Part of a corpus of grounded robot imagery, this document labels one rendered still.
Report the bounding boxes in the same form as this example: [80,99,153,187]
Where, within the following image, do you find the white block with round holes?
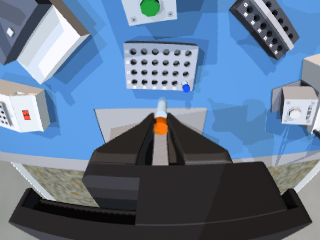
[0,79,50,133]

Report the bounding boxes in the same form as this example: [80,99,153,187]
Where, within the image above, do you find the blue bench mat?
[0,0,320,160]

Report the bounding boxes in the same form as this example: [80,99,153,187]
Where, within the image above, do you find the white tube rack with round holes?
[123,41,199,91]

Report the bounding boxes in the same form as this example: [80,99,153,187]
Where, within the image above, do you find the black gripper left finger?
[88,113,154,165]

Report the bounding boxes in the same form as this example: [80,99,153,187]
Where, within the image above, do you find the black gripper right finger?
[167,113,233,165]

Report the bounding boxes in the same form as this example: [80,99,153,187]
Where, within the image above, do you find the orange-capped sample tube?
[154,97,168,135]

